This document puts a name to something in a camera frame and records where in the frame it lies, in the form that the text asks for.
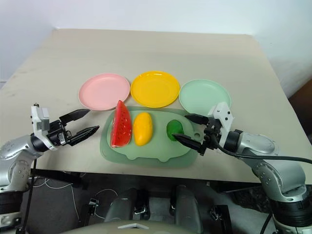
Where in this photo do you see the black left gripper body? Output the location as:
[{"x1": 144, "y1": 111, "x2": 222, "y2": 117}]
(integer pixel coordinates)
[{"x1": 47, "y1": 119, "x2": 73, "y2": 147}]

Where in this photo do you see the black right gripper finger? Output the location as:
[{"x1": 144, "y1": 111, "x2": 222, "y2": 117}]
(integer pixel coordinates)
[
  {"x1": 173, "y1": 133, "x2": 205, "y2": 152},
  {"x1": 185, "y1": 113, "x2": 209, "y2": 125}
]

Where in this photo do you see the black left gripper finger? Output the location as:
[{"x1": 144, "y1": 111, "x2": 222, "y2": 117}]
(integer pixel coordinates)
[
  {"x1": 59, "y1": 109, "x2": 91, "y2": 123},
  {"x1": 65, "y1": 125, "x2": 101, "y2": 147}
]

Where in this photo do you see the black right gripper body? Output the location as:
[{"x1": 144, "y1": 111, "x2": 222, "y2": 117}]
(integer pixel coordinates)
[{"x1": 198, "y1": 116, "x2": 222, "y2": 156}]

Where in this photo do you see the green round fruit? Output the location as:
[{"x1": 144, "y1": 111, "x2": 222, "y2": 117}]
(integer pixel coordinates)
[{"x1": 166, "y1": 119, "x2": 184, "y2": 142}]

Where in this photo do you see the light green round plate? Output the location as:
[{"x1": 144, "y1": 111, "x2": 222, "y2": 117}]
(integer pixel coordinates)
[{"x1": 179, "y1": 78, "x2": 232, "y2": 115}]

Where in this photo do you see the pink round plate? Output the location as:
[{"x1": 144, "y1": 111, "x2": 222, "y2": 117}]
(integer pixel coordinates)
[{"x1": 78, "y1": 74, "x2": 131, "y2": 112}]

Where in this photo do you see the yellow round plate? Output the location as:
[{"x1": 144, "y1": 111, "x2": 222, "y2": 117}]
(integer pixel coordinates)
[{"x1": 130, "y1": 70, "x2": 180, "y2": 109}]

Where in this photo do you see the translucent green cutting board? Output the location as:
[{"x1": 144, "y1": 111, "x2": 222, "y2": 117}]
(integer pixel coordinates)
[{"x1": 99, "y1": 106, "x2": 204, "y2": 169}]

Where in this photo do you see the red watermelon slice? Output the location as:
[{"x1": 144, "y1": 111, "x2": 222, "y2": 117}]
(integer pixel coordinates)
[{"x1": 109, "y1": 99, "x2": 134, "y2": 149}]

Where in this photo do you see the yellow mango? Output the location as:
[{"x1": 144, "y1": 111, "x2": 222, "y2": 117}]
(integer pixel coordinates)
[{"x1": 133, "y1": 112, "x2": 154, "y2": 146}]

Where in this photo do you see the dark grey rounded shape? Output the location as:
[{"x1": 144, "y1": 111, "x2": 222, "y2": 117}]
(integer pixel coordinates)
[
  {"x1": 104, "y1": 187, "x2": 150, "y2": 226},
  {"x1": 169, "y1": 184, "x2": 204, "y2": 234}
]

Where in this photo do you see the grey robot torso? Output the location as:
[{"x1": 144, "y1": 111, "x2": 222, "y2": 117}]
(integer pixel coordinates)
[{"x1": 58, "y1": 218, "x2": 203, "y2": 234}]

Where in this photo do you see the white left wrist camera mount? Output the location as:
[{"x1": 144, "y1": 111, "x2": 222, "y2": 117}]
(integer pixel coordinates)
[{"x1": 31, "y1": 103, "x2": 53, "y2": 150}]

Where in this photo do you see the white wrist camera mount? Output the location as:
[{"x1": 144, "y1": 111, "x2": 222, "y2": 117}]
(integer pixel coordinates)
[
  {"x1": 207, "y1": 101, "x2": 235, "y2": 145},
  {"x1": 31, "y1": 103, "x2": 53, "y2": 150}
]

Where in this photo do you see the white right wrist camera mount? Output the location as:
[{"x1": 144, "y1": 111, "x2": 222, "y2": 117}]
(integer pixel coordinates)
[{"x1": 207, "y1": 101, "x2": 235, "y2": 145}]

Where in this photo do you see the thin white cable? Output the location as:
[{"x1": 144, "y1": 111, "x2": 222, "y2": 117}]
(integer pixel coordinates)
[
  {"x1": 93, "y1": 187, "x2": 118, "y2": 219},
  {"x1": 31, "y1": 177, "x2": 75, "y2": 196}
]

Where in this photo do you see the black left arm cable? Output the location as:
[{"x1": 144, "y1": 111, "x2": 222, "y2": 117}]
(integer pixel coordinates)
[{"x1": 15, "y1": 156, "x2": 39, "y2": 234}]

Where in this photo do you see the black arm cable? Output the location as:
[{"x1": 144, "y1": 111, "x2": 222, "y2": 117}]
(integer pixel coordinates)
[
  {"x1": 211, "y1": 133, "x2": 312, "y2": 163},
  {"x1": 15, "y1": 156, "x2": 39, "y2": 234}
]

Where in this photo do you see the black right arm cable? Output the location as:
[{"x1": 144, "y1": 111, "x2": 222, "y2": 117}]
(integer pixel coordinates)
[{"x1": 211, "y1": 133, "x2": 312, "y2": 163}]

